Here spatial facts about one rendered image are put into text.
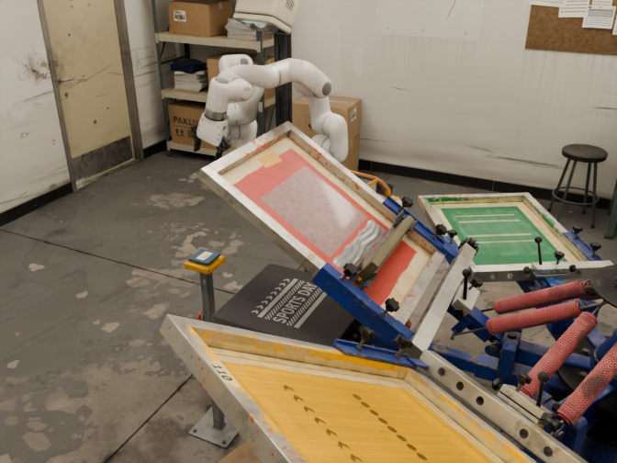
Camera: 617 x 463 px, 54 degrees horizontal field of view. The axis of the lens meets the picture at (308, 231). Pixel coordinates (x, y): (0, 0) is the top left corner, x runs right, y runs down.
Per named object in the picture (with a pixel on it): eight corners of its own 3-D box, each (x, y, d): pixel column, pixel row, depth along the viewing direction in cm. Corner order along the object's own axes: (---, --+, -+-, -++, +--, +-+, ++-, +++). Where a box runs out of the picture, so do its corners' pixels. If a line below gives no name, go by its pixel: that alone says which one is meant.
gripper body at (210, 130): (233, 116, 215) (227, 143, 221) (209, 104, 218) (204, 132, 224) (221, 121, 209) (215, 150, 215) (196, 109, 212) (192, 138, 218)
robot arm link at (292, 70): (308, 90, 245) (335, 96, 235) (269, 105, 233) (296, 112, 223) (305, 49, 237) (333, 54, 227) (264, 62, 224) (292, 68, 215)
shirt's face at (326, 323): (212, 317, 224) (212, 315, 224) (270, 264, 259) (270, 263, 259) (331, 352, 205) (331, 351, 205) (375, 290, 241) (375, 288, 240)
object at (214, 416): (187, 434, 299) (167, 264, 256) (213, 405, 317) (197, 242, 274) (226, 448, 291) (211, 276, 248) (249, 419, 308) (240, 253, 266)
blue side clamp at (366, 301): (310, 281, 186) (321, 266, 182) (318, 274, 190) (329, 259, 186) (387, 345, 183) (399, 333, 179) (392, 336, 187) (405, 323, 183)
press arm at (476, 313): (443, 309, 201) (452, 299, 198) (447, 299, 206) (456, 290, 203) (484, 343, 200) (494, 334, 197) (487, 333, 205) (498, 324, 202)
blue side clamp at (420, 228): (374, 212, 231) (384, 199, 227) (378, 208, 235) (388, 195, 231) (436, 263, 228) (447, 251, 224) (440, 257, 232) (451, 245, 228)
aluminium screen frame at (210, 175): (196, 177, 191) (200, 168, 188) (284, 128, 238) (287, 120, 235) (391, 342, 183) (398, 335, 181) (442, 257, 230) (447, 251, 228)
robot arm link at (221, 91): (240, 72, 216) (257, 84, 212) (234, 99, 222) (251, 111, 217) (206, 75, 206) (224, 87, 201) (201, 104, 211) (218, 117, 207)
